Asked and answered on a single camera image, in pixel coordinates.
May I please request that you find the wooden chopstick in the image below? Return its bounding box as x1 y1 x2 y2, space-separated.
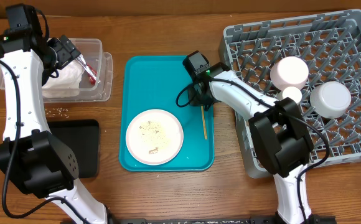
200 105 208 140

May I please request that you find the white napkin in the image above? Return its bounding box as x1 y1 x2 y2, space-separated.
42 62 85 89

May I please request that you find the red snack wrapper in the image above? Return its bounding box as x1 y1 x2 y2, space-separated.
78 55 97 85

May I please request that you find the large white plate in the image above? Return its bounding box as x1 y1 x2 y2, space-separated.
125 109 184 166

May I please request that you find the white cup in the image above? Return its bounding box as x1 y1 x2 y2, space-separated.
276 86 302 104

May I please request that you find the small pink bowl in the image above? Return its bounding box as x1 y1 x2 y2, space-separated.
270 56 309 91

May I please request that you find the grey bowl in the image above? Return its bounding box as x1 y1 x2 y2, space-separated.
309 82 352 119

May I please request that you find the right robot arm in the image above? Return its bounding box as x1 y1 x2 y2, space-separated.
182 51 315 223

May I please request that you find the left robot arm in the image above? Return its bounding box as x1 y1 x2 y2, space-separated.
0 4 115 223

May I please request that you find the grey dishwasher rack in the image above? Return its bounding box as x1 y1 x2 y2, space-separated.
219 9 361 167

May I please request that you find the clear plastic bin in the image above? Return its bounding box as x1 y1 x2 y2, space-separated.
0 38 103 98

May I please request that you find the teal serving tray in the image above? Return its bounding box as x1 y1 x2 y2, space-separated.
119 55 215 172

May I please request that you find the black tray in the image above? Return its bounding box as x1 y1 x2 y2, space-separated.
48 119 100 178

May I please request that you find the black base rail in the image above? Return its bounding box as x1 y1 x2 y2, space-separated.
105 215 337 224

